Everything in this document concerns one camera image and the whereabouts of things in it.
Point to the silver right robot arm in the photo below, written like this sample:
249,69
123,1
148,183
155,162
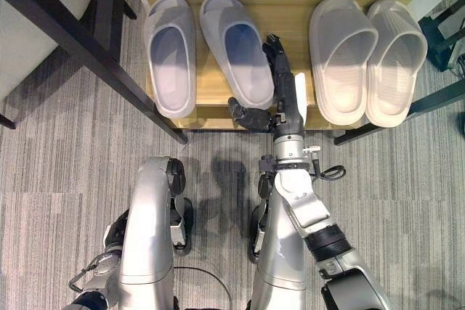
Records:
309,208

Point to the wooden shoe rack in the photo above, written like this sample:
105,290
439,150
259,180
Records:
283,1

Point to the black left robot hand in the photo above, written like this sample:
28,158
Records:
116,232

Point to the silver left robot leg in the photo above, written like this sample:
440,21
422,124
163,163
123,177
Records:
149,223

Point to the dark right robot foot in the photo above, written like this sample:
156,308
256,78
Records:
256,233

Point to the black metal table frame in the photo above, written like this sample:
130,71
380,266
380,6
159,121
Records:
83,41

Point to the black metal stand leg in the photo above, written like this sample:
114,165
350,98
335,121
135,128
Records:
432,97

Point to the beige rubber slipper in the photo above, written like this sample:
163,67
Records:
341,67
394,70

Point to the lavender rubber slipper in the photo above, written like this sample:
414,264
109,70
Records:
170,59
239,56

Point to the black equipment base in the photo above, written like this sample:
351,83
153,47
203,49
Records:
445,34

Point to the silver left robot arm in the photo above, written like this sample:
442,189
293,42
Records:
101,277

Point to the dark robot foot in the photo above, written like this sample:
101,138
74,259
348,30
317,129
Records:
181,223
256,233

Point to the dark left robot foot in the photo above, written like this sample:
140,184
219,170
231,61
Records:
181,223

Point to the white cushioned chair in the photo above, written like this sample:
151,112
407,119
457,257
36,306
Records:
22,34

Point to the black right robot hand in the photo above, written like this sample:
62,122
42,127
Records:
283,85

